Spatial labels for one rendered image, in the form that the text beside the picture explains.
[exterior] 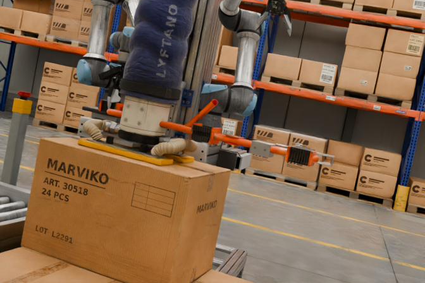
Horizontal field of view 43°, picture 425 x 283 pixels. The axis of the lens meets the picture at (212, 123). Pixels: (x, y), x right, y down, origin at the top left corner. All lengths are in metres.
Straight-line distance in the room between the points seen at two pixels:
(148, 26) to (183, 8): 0.14
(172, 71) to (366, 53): 7.39
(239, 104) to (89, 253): 1.04
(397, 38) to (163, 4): 7.50
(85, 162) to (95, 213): 0.18
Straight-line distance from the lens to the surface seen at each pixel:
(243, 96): 2.57
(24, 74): 12.47
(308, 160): 1.78
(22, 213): 2.55
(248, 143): 1.83
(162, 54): 1.92
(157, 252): 1.81
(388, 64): 9.16
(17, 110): 2.94
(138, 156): 1.86
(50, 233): 2.02
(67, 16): 10.52
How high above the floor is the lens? 1.21
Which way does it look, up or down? 3 degrees down
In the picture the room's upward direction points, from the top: 11 degrees clockwise
